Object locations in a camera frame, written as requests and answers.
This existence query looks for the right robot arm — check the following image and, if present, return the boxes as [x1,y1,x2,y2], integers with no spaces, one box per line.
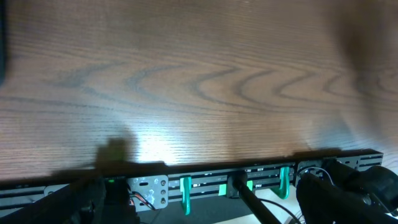
[323,160,397,217]

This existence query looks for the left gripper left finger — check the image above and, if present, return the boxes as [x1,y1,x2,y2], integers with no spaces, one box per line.
[1,176,106,224]

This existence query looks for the right green clamp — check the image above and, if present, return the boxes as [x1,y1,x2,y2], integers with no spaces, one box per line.
[271,167,290,200]

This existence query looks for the grey metal mounting plate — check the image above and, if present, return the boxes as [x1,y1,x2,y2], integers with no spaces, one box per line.
[127,175,169,212]

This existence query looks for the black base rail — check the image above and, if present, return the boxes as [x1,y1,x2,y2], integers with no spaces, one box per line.
[1,149,383,217]

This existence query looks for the left green clamp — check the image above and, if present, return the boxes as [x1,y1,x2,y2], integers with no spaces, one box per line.
[180,176,192,215]

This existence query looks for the green clamp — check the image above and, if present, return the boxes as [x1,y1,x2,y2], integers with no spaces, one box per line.
[271,167,290,200]
[180,176,192,215]

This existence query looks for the black pole under table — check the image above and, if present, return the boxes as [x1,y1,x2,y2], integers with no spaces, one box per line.
[226,170,280,224]

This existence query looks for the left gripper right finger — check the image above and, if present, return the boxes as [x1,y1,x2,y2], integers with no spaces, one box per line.
[296,173,397,224]

